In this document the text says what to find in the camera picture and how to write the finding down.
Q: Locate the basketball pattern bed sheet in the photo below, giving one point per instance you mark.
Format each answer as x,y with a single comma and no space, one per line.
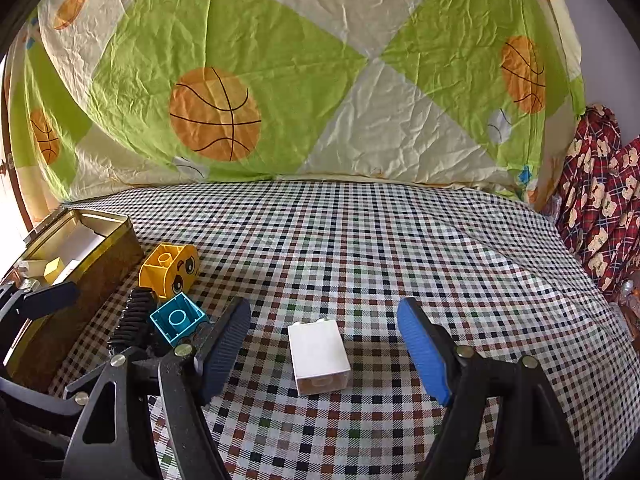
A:
105,95

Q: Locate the blue toy block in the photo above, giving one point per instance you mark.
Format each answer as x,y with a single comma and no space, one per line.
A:
177,319

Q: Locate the white Oriental Club box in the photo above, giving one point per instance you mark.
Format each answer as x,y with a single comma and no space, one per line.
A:
72,243

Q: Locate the yellow cube block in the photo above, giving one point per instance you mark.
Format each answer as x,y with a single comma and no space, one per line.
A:
53,270

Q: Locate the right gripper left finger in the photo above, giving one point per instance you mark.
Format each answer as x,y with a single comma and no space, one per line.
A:
113,438

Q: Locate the white moon toy block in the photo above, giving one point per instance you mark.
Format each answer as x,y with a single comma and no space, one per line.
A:
319,359

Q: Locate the red bear pattern cloth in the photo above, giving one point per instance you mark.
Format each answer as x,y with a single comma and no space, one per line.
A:
598,219

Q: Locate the yellow face toy block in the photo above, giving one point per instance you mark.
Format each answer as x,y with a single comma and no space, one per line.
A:
169,270

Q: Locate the gold tin box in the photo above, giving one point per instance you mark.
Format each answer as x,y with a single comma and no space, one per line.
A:
32,351

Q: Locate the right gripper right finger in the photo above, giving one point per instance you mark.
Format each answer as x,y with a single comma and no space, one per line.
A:
532,439

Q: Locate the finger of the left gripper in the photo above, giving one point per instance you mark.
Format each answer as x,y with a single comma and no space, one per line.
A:
40,410
19,305

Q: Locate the checkered tablecloth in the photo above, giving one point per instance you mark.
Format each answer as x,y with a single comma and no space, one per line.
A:
492,271

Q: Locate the black hair claw clip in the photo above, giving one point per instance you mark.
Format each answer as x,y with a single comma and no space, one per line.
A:
133,329

